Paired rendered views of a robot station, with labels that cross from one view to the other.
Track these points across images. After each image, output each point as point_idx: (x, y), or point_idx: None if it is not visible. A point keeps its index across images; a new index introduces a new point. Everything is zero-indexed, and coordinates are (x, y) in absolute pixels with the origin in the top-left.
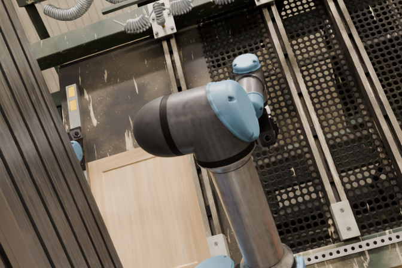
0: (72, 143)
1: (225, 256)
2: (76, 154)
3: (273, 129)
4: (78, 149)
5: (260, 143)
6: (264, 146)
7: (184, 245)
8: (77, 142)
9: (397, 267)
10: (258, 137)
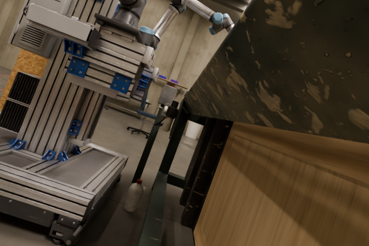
0: (218, 12)
1: None
2: (216, 16)
3: None
4: (219, 16)
5: None
6: None
7: None
8: (221, 14)
9: (258, 192)
10: None
